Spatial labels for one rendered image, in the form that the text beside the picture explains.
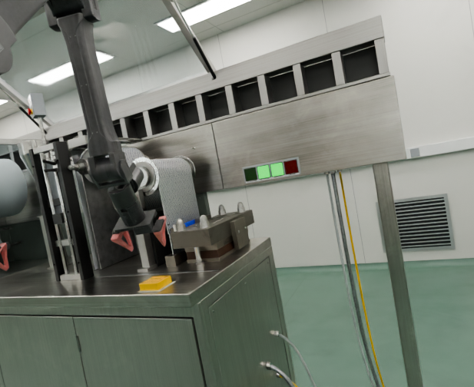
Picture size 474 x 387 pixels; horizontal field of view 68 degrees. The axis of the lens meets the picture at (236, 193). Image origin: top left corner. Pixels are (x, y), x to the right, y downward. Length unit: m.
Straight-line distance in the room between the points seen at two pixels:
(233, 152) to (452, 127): 2.57
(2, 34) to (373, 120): 1.14
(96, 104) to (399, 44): 3.27
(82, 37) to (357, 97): 0.94
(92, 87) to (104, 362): 0.90
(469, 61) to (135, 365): 3.47
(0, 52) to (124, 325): 0.87
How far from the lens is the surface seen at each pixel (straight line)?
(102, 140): 0.86
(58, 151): 1.50
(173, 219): 1.38
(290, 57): 1.49
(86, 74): 0.89
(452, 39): 3.85
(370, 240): 3.85
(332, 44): 1.46
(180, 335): 1.11
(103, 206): 1.66
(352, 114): 1.40
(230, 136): 1.54
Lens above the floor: 1.19
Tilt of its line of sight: 3 degrees down
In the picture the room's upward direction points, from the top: 10 degrees counter-clockwise
